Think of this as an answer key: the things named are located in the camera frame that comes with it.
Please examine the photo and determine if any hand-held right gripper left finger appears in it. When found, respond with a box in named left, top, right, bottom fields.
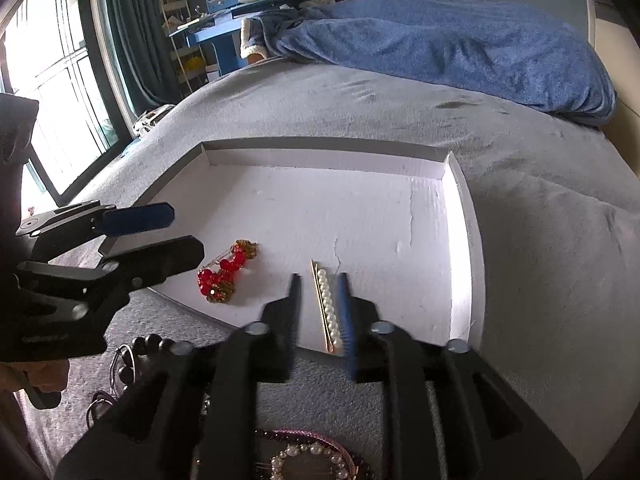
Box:
left=55, top=274, right=303, bottom=480

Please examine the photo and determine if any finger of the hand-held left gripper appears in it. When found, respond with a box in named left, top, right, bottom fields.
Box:
left=15, top=201, right=176, bottom=247
left=15, top=235, right=206, bottom=322

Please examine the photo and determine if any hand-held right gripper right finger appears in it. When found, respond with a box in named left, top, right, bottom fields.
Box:
left=336, top=272, right=583, bottom=480

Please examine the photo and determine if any pearl hair clip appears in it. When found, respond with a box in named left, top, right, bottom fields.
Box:
left=310, top=259, right=346, bottom=354

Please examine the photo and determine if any red bead gold brooch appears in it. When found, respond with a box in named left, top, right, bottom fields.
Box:
left=196, top=239, right=259, bottom=306

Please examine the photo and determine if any black bead bracelet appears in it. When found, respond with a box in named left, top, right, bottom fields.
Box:
left=112, top=335, right=177, bottom=397

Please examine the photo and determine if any white cardboard box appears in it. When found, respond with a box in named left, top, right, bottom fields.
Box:
left=102, top=140, right=487, bottom=357

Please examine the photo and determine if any purple bead bracelet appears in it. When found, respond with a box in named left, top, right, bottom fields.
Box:
left=255, top=429, right=374, bottom=480

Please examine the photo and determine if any person's left hand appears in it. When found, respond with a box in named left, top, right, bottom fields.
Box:
left=0, top=359, right=71, bottom=395

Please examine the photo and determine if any pink bangle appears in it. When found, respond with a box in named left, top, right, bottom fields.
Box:
left=280, top=429, right=347, bottom=456

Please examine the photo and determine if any window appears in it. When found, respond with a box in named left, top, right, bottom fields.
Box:
left=0, top=0, right=132, bottom=207

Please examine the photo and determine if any white shelf rack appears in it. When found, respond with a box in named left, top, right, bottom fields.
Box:
left=159, top=0, right=209, bottom=99

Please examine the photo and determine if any teal curtain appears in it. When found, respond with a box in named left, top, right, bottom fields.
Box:
left=99, top=0, right=182, bottom=113

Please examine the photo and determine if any blue desk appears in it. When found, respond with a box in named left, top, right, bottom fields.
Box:
left=170, top=5, right=301, bottom=81

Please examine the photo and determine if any grey bed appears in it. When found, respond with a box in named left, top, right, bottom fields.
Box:
left=20, top=57, right=640, bottom=480

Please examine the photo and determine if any blue pillow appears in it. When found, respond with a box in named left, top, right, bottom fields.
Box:
left=240, top=0, right=617, bottom=128

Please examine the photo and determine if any cream wardrobe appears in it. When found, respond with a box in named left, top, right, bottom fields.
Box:
left=581, top=0, right=640, bottom=142

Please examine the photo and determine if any dark cord bracelet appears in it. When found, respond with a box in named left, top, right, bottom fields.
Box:
left=85, top=390, right=119, bottom=431

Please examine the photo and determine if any pearl bracelet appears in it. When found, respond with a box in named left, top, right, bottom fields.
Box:
left=270, top=442, right=351, bottom=480

